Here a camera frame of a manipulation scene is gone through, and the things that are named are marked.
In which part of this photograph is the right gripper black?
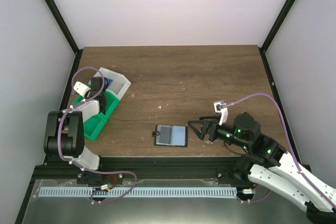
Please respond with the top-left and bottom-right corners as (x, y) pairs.
(187, 115), (250, 150)

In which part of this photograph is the black leather card holder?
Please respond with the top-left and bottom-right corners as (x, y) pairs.
(152, 125), (188, 147)

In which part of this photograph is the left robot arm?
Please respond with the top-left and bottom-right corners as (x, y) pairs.
(44, 77), (109, 184)

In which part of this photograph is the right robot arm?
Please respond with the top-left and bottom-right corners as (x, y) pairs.
(187, 112), (335, 223)

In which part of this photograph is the blue card in bin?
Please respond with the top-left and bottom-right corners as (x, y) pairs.
(104, 77), (113, 88)

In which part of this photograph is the green plastic bin middle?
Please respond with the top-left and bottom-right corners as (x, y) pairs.
(72, 86), (120, 122)

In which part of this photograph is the green plastic bin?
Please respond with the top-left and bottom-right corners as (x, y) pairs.
(83, 114), (108, 141)
(72, 86), (120, 122)

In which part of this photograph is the white plastic bin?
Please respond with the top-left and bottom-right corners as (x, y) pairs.
(99, 67), (131, 100)

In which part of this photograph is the green plastic bin front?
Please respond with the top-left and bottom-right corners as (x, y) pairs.
(83, 114), (108, 141)

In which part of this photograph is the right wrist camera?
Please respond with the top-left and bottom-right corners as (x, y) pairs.
(213, 100), (228, 125)

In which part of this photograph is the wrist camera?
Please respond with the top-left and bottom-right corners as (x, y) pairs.
(213, 100), (228, 125)
(73, 81), (91, 98)

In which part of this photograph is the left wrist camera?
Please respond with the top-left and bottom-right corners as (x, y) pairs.
(73, 81), (91, 98)

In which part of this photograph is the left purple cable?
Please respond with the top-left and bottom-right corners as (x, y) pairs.
(57, 67), (137, 204)

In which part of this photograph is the black aluminium frame rail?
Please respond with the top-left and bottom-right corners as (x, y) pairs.
(32, 157), (252, 187)

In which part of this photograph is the light blue cable duct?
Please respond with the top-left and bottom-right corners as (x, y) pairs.
(38, 187), (237, 199)

